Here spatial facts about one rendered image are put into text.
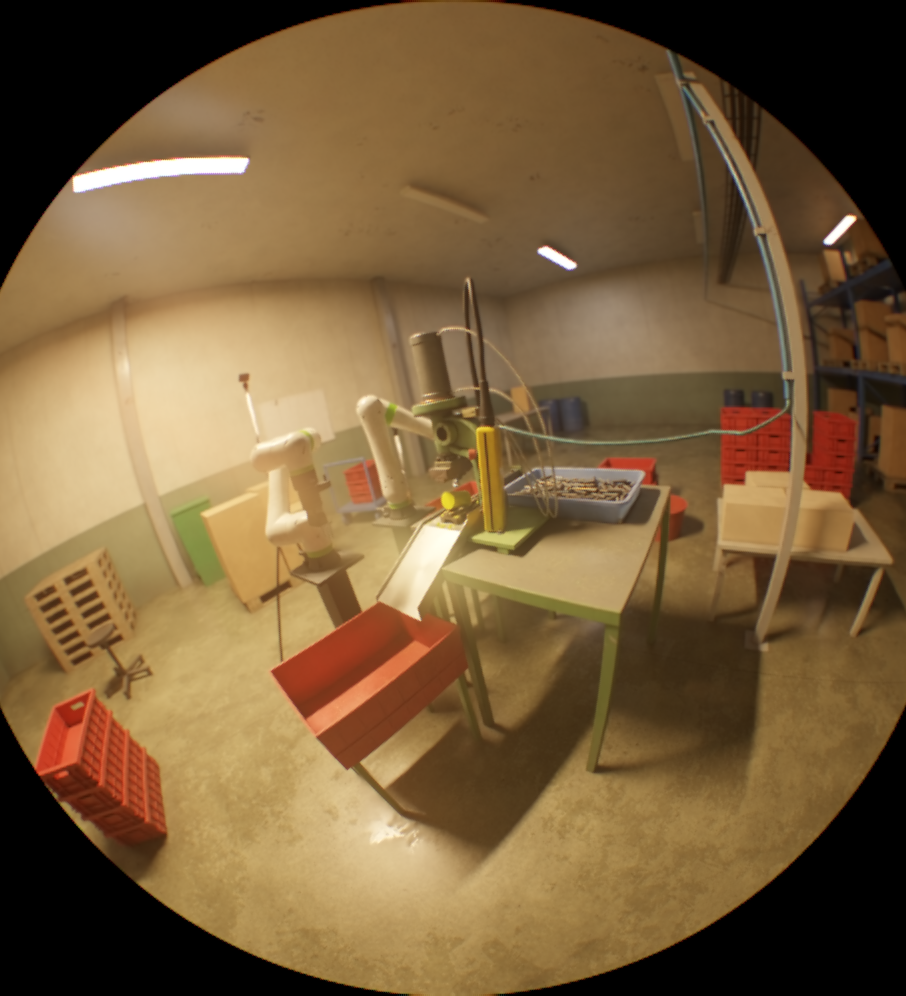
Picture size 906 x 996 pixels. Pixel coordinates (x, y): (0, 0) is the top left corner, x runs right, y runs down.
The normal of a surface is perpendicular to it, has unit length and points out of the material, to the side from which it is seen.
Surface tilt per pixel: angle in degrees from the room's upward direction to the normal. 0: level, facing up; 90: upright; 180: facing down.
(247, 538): 90
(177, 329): 90
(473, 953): 0
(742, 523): 90
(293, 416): 90
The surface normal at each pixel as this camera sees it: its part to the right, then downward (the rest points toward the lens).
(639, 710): -0.20, -0.93
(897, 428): -0.65, 0.36
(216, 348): 0.73, 0.07
